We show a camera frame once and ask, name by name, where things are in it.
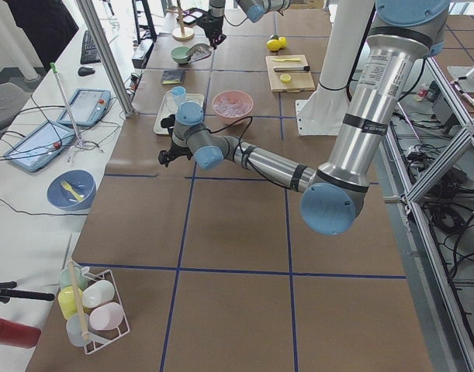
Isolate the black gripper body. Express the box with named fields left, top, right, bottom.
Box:
left=197, top=15, right=223, bottom=39
left=158, top=115, right=192, bottom=167

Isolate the steel ice scoop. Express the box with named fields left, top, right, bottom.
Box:
left=186, top=43, right=213, bottom=63

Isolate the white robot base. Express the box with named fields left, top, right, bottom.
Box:
left=296, top=0, right=375, bottom=136

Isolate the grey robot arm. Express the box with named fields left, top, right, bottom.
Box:
left=158, top=1, right=449, bottom=236
left=196, top=0, right=292, bottom=49

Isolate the blue plastic cup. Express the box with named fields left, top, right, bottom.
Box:
left=171, top=86, right=187, bottom=107

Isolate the pink bowl of ice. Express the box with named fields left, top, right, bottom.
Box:
left=212, top=90, right=254, bottom=125

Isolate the white cup in rack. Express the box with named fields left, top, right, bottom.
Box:
left=81, top=280, right=115, bottom=308

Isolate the green cup in rack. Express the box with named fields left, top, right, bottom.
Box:
left=59, top=267, right=88, bottom=291

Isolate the yellow cup in rack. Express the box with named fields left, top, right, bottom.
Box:
left=57, top=285, right=78, bottom=320

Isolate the pink cup in rack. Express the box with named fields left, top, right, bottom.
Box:
left=89, top=302, right=124, bottom=331

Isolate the clear cup in rack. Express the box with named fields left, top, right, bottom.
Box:
left=66, top=313, right=91, bottom=346

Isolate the wooden stand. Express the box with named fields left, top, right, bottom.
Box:
left=171, top=0, right=195, bottom=42

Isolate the green bowl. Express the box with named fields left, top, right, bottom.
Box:
left=171, top=46, right=190, bottom=65

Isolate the clear wine glass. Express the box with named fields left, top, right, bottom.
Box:
left=165, top=94, right=178, bottom=114

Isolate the whole yellow lemon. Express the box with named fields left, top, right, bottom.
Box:
left=266, top=39, right=282, bottom=52

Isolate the cream bear tray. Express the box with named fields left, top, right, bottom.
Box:
left=154, top=91, right=206, bottom=136

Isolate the grey folded cloth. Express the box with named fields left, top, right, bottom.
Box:
left=161, top=69, right=185, bottom=85

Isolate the yellow plastic knife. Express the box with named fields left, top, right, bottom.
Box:
left=272, top=57, right=301, bottom=63

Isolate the wooden cutting board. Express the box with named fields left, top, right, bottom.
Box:
left=265, top=54, right=316, bottom=93

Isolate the lemon half slice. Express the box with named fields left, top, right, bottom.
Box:
left=279, top=74, right=292, bottom=84

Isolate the steel rod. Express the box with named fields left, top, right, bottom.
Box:
left=273, top=65, right=310, bottom=73

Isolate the blue bowl with fork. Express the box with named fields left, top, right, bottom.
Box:
left=47, top=170, right=96, bottom=212

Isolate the black computer mouse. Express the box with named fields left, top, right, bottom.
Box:
left=78, top=66, right=95, bottom=77

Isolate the black keyboard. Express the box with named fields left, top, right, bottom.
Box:
left=80, top=30, right=101, bottom=65

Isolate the blue teach pendant tablet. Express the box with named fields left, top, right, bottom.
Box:
left=4, top=121, right=75, bottom=173

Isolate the red bottle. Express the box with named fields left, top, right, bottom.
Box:
left=0, top=318, right=41, bottom=349

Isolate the aluminium frame post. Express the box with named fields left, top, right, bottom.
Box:
left=77, top=0, right=135, bottom=118

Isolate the wooden rack handle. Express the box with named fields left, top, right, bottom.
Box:
left=67, top=260, right=89, bottom=343

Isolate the white wire cup rack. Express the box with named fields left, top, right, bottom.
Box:
left=66, top=261, right=130, bottom=356

